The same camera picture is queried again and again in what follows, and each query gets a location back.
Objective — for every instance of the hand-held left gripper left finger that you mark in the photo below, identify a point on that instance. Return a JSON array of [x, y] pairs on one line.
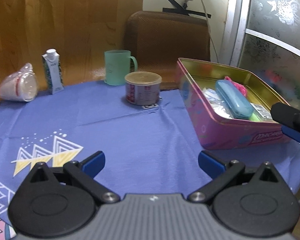
[[95, 163]]

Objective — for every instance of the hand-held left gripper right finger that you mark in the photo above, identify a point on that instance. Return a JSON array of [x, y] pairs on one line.
[[210, 163]]

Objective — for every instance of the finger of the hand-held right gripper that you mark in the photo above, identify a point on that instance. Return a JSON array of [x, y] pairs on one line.
[[290, 118]]

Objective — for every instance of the pink tin box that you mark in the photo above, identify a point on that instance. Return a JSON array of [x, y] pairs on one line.
[[210, 132]]

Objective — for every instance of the cotton swab pack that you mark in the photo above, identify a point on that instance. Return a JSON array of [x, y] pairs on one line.
[[222, 110]]

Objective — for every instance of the pink knitted item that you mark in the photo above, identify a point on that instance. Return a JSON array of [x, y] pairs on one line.
[[240, 87]]

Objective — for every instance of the blue plastic case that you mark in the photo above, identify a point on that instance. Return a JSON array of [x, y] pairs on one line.
[[233, 100]]

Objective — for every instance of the blue printed tablecloth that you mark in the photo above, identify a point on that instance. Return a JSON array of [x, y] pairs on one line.
[[127, 135]]

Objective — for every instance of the can with plastic lid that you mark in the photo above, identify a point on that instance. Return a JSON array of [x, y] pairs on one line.
[[142, 92]]

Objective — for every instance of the frosted glass door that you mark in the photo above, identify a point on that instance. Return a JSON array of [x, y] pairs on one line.
[[272, 30]]

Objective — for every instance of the white drink carton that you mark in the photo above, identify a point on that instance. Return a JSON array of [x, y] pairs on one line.
[[52, 75]]

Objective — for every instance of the green plastic cup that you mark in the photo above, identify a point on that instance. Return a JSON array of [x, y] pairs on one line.
[[116, 67]]

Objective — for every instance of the wrapped plastic cup stack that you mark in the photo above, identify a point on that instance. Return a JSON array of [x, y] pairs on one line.
[[17, 87]]

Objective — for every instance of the wooden board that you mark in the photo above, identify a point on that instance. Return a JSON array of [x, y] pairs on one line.
[[65, 17]]

